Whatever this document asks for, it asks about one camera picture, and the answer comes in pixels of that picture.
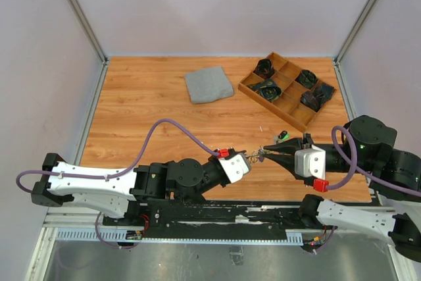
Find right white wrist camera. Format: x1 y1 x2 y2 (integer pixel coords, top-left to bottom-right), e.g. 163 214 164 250
294 145 326 180

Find folded grey cloth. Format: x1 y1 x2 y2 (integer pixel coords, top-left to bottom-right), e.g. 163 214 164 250
184 66 234 104

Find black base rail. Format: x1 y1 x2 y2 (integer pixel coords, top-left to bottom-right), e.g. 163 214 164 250
102 201 324 242

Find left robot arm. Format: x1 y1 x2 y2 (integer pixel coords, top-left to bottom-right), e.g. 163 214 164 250
30 149 251 226

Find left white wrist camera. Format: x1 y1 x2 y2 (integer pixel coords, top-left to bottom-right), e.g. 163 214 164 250
219 153 251 184

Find black capped key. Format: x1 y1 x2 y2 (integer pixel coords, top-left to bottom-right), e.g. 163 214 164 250
278 130 287 140

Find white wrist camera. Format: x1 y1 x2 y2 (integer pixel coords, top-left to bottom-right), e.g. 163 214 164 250
294 145 326 180
219 153 251 184

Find rolled dark tie top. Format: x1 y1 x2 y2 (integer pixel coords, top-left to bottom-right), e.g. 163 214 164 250
253 59 275 80

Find rolled dark tie lower right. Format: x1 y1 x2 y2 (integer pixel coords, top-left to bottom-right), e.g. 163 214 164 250
300 83 335 112

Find wooden compartment tray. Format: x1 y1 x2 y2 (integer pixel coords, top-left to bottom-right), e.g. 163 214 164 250
238 52 345 132

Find rolled dark tie centre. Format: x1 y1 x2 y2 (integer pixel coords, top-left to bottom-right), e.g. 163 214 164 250
247 79 282 103

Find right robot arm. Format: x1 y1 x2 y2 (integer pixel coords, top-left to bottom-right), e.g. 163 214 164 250
260 115 420 262

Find rolled dark tie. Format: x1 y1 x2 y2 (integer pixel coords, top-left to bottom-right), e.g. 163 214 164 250
300 83 335 112
295 69 318 89
253 59 275 80
247 79 282 103

